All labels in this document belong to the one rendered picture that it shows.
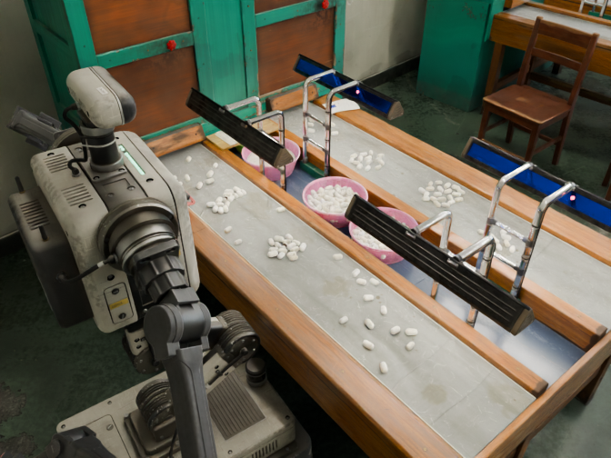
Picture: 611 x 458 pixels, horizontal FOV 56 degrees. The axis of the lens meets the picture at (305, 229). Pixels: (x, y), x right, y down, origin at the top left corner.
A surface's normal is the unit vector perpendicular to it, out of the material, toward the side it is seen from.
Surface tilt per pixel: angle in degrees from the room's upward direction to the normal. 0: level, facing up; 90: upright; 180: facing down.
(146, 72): 91
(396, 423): 0
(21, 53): 90
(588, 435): 0
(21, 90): 90
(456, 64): 90
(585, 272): 0
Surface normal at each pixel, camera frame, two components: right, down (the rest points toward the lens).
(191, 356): 0.79, -0.28
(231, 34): 0.63, 0.48
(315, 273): 0.00, -0.78
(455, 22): -0.72, 0.43
